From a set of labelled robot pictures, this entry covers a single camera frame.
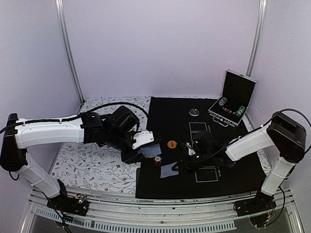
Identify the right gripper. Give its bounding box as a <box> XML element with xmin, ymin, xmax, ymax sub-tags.
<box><xmin>172</xmin><ymin>150</ymin><xmax>212</xmax><ymax>174</ymax></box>

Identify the red black chip stack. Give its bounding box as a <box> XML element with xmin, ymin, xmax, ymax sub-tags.
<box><xmin>154</xmin><ymin>156</ymin><xmax>162</xmax><ymax>166</ymax></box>

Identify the orange big blind button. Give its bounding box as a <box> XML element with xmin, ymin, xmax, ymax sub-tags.
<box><xmin>167</xmin><ymin>140</ymin><xmax>177</xmax><ymax>149</ymax></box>

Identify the blue card deck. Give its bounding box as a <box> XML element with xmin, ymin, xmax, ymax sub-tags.
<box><xmin>138</xmin><ymin>143</ymin><xmax>161</xmax><ymax>159</ymax></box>

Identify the black dealer button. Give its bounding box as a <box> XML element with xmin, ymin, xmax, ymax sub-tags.
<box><xmin>189</xmin><ymin>108</ymin><xmax>200</xmax><ymax>117</ymax></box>

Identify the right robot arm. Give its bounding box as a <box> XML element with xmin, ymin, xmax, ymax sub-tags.
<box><xmin>172</xmin><ymin>108</ymin><xmax>311</xmax><ymax>212</ymax></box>

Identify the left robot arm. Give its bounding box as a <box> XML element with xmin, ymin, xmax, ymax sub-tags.
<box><xmin>0</xmin><ymin>102</ymin><xmax>155</xmax><ymax>211</ymax></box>

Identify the black poker mat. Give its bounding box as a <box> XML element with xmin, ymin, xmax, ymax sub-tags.
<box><xmin>136</xmin><ymin>97</ymin><xmax>266</xmax><ymax>200</ymax></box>

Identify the floral tablecloth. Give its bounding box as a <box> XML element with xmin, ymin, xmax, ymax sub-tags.
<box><xmin>50</xmin><ymin>97</ymin><xmax>151</xmax><ymax>194</ymax></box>

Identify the aluminium poker chip case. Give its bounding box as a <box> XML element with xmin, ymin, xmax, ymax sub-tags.
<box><xmin>208</xmin><ymin>69</ymin><xmax>257</xmax><ymax>127</ymax></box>

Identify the left chip stack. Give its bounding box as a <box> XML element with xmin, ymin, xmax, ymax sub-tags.
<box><xmin>218</xmin><ymin>97</ymin><xmax>227</xmax><ymax>107</ymax></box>

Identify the right chip stack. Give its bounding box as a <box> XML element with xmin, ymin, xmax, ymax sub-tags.
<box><xmin>235</xmin><ymin>106</ymin><xmax>246</xmax><ymax>117</ymax></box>

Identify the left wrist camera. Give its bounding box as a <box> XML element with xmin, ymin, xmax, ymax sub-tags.
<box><xmin>132</xmin><ymin>131</ymin><xmax>154</xmax><ymax>150</ymax></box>

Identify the aluminium front rail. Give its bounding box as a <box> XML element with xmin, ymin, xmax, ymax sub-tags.
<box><xmin>20</xmin><ymin>186</ymin><xmax>307</xmax><ymax>233</ymax></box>

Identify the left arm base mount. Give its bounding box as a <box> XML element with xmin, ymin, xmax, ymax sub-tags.
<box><xmin>47</xmin><ymin>179</ymin><xmax>89</xmax><ymax>216</ymax></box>

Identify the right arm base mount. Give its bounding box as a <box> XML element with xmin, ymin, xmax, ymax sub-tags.
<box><xmin>233</xmin><ymin>191</ymin><xmax>276</xmax><ymax>228</ymax></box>

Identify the left aluminium post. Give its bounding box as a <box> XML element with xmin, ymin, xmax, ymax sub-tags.
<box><xmin>55</xmin><ymin>0</ymin><xmax>85</xmax><ymax>104</ymax></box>

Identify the aluminium post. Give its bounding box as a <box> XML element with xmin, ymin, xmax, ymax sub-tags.
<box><xmin>246</xmin><ymin>0</ymin><xmax>267</xmax><ymax>77</ymax></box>
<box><xmin>55</xmin><ymin>0</ymin><xmax>85</xmax><ymax>104</ymax></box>

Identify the right aluminium post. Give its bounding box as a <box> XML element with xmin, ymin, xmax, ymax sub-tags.
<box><xmin>246</xmin><ymin>0</ymin><xmax>267</xmax><ymax>77</ymax></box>

